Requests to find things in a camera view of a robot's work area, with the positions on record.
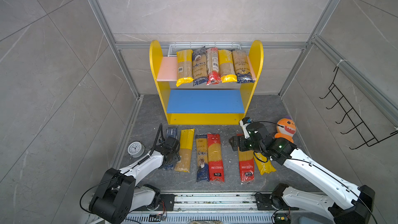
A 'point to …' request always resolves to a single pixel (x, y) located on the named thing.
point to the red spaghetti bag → (215, 164)
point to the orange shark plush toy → (286, 128)
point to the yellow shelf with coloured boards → (201, 107)
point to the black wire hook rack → (350, 111)
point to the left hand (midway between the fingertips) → (172, 155)
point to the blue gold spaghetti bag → (202, 174)
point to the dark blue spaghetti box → (170, 132)
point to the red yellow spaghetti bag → (246, 165)
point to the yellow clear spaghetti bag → (264, 165)
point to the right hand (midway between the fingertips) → (236, 138)
